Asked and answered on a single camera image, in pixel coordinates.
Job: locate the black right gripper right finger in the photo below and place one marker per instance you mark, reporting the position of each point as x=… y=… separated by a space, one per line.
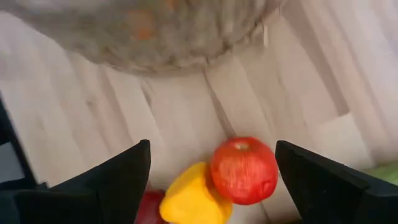
x=326 y=193

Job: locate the dark red pear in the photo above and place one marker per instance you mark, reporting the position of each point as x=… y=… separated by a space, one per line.
x=150 y=207

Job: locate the yellow bell pepper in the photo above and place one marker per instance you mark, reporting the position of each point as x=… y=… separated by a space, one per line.
x=192 y=199

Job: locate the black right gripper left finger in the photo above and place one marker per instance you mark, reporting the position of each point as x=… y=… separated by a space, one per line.
x=109 y=193

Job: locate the red streaked apple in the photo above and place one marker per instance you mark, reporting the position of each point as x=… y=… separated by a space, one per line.
x=244 y=171

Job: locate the green cucumber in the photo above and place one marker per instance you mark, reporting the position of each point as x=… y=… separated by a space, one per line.
x=387 y=172

